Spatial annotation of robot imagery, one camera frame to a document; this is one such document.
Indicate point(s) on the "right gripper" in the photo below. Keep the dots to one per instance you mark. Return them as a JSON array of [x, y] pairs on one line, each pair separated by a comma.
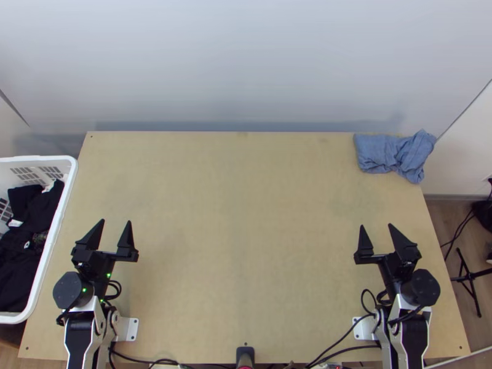
[[386, 259]]

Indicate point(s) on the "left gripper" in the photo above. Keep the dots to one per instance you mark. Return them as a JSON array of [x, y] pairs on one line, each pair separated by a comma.
[[105, 258]]

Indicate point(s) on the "blue t-shirt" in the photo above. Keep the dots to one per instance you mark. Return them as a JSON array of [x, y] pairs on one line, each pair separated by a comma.
[[384, 153]]

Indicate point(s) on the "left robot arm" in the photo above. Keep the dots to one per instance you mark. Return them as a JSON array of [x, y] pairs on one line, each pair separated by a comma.
[[75, 292]]

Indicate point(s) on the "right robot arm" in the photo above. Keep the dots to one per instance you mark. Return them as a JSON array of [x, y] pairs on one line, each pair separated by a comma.
[[421, 290]]

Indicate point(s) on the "heap of clothes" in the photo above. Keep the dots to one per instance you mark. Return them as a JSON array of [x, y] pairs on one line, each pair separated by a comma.
[[27, 215]]

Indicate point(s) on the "black tripod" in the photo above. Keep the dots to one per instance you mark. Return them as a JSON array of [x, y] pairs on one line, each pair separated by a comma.
[[467, 275]]

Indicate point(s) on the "white laundry basket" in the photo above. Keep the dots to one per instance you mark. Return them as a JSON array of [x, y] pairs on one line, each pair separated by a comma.
[[38, 159]]

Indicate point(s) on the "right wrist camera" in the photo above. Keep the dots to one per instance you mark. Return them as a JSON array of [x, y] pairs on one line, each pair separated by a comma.
[[409, 264]]

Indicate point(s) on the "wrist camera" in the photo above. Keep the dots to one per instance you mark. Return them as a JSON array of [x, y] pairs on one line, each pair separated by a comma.
[[409, 264], [80, 265]]

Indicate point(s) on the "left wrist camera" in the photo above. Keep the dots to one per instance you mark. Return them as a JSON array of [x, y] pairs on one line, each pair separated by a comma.
[[80, 265]]

